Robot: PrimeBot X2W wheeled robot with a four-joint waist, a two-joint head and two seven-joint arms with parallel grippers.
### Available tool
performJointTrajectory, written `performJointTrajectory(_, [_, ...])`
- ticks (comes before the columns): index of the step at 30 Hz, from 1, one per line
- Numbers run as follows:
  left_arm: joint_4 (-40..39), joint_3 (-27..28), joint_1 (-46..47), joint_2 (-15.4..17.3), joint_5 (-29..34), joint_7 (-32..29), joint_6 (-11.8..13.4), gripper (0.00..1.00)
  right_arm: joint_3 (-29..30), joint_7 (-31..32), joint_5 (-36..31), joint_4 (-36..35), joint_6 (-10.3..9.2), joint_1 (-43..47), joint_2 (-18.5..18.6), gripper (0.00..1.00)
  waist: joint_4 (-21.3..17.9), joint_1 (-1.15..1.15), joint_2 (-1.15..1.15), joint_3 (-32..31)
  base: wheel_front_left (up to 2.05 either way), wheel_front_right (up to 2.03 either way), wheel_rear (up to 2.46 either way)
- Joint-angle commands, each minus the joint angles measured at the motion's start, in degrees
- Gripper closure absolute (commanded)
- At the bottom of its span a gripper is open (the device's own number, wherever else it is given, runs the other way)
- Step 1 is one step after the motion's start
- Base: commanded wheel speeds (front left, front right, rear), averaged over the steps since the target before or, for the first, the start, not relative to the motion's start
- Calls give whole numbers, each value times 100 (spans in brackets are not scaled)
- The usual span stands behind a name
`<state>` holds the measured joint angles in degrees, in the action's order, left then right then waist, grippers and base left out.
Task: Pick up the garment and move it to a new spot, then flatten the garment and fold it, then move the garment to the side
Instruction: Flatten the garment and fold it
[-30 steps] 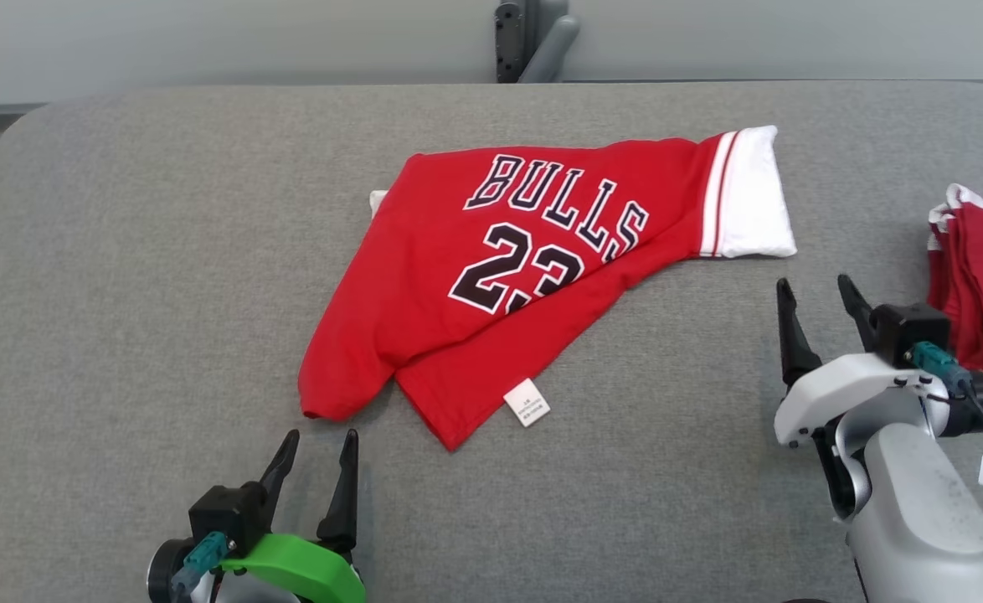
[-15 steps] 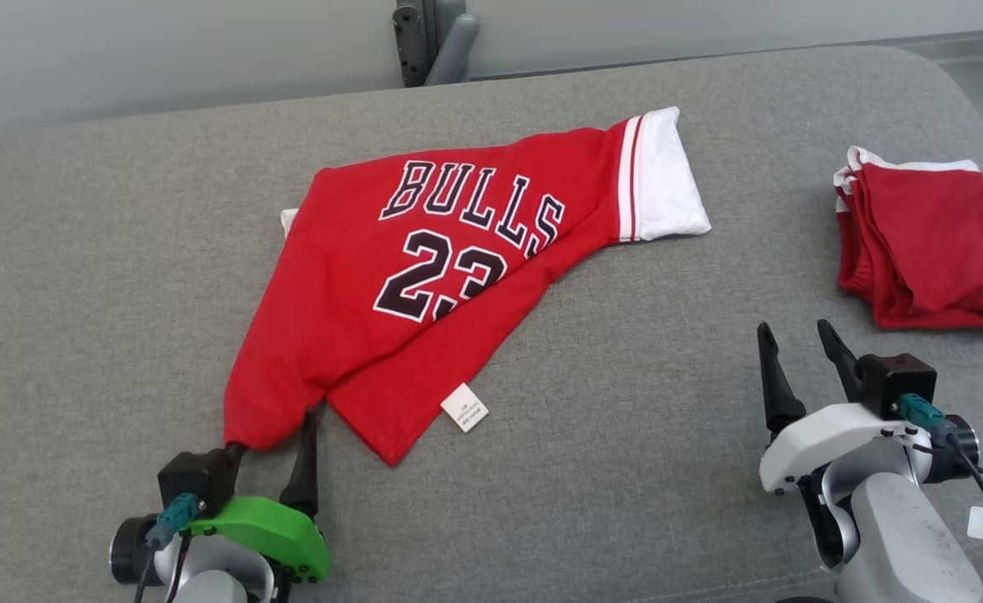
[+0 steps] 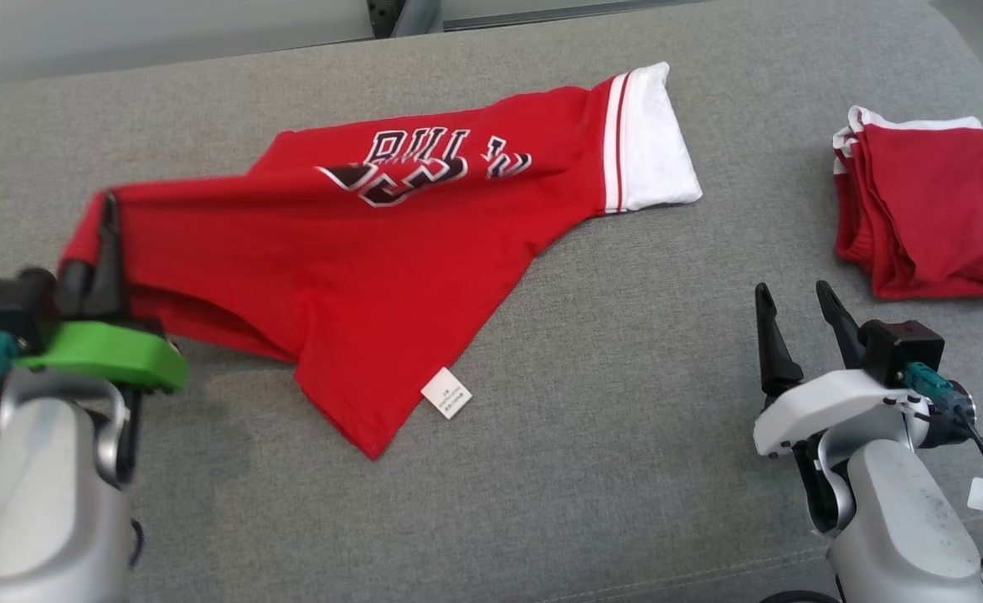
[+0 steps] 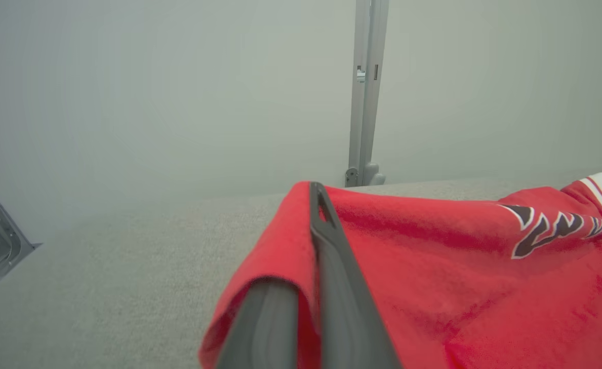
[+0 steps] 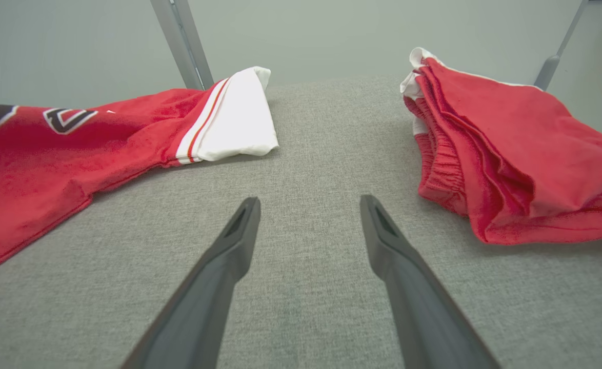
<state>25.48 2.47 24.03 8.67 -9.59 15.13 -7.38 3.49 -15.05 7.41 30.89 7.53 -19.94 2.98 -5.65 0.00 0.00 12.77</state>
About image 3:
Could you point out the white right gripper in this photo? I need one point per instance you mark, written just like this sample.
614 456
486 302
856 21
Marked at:
826 406

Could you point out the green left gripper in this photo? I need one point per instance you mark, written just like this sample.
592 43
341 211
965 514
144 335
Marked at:
106 356

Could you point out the red shorts with white stripes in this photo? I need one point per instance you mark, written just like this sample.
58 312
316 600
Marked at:
927 209

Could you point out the red jersey with white sleeves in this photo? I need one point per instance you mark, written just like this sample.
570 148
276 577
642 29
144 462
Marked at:
332 268

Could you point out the grey fabric sofa cushion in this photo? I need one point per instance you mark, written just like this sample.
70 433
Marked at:
625 377

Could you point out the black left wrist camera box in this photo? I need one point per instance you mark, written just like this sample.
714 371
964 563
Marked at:
6 306

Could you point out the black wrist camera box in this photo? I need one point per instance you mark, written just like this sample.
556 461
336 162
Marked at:
6 306
902 347

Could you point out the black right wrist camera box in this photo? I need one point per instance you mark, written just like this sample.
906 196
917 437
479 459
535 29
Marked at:
902 347

